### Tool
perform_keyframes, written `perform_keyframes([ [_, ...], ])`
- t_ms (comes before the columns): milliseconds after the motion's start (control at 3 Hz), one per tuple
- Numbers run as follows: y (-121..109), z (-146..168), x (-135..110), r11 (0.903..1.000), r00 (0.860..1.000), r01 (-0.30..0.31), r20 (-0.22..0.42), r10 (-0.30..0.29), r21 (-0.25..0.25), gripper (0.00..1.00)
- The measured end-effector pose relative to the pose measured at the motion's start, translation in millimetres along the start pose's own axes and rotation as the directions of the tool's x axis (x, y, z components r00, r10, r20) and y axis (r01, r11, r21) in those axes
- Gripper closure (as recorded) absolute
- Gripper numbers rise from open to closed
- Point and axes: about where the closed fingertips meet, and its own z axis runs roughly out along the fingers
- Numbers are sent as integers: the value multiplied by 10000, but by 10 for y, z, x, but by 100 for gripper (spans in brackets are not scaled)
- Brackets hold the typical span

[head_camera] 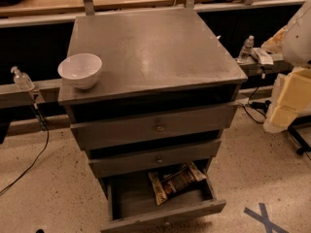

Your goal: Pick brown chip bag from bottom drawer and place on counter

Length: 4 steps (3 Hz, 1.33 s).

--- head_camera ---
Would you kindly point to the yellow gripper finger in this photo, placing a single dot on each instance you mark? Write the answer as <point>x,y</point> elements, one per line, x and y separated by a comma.
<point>291,95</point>

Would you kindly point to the brown chip bag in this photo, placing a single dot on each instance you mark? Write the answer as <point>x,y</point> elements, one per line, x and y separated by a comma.
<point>169,182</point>

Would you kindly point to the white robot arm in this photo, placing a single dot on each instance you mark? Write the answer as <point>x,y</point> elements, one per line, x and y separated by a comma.
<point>294,39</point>

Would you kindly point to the grey wooden drawer cabinet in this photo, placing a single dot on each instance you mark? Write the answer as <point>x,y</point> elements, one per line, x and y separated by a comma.
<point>153,62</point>

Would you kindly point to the top grey drawer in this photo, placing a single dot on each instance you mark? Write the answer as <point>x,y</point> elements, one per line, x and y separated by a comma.
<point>134,129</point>

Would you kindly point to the bottom grey open drawer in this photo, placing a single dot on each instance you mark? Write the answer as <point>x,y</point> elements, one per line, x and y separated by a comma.
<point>132,204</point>

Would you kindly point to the middle grey drawer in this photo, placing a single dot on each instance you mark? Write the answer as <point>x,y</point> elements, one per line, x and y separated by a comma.
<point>150,159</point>

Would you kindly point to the white folded paper packet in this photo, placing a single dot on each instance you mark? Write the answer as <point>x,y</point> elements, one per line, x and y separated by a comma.
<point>261,56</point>

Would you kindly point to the black stand leg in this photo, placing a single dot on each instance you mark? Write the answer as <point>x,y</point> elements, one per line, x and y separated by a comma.
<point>304,147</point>

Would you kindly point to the clear plastic water bottle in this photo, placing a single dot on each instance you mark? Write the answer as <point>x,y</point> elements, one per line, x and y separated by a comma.
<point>246,49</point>

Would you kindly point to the blue tape cross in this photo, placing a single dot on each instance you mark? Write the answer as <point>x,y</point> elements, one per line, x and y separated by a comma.
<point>263,217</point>

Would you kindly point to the white ceramic bowl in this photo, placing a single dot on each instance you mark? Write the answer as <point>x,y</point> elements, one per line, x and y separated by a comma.
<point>81,70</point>

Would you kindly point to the clear hand sanitizer bottle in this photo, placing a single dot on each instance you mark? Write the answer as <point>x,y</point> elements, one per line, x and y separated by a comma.
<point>22,80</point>

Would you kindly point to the black power adapter with cable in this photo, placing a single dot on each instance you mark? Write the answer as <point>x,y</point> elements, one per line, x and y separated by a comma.
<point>259,107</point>

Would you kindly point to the grey metal rail right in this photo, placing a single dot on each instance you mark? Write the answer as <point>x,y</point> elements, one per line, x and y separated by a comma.
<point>252,68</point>

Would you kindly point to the grey metal rail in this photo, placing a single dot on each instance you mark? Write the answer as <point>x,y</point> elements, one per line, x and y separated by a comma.
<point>252,68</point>
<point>11,96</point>

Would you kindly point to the grey metal rail left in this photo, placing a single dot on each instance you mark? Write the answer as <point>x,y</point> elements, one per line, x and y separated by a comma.
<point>11,96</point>

